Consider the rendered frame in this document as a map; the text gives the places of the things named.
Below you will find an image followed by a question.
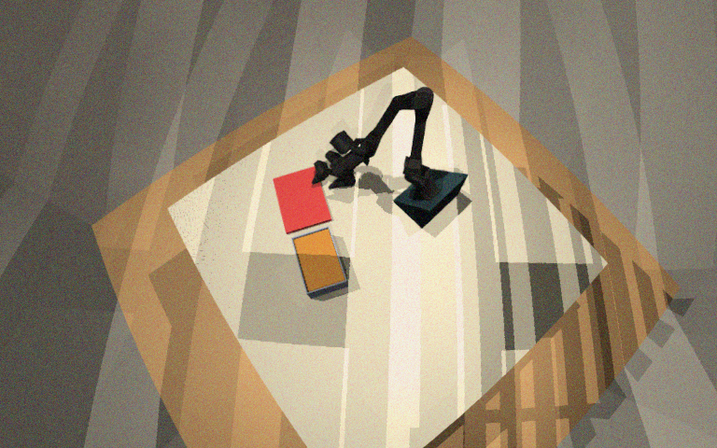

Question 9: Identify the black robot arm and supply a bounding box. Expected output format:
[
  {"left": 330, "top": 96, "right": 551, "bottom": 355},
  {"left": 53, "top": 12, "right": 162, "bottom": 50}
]
[{"left": 325, "top": 87, "right": 442, "bottom": 201}]

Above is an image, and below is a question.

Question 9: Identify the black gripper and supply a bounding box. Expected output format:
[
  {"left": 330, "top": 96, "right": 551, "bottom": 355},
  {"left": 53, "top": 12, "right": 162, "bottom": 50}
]
[{"left": 311, "top": 156, "right": 356, "bottom": 189}]

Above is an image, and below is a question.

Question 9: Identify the red lid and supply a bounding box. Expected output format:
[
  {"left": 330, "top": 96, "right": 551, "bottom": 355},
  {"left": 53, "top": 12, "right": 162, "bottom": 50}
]
[{"left": 273, "top": 167, "right": 331, "bottom": 234}]

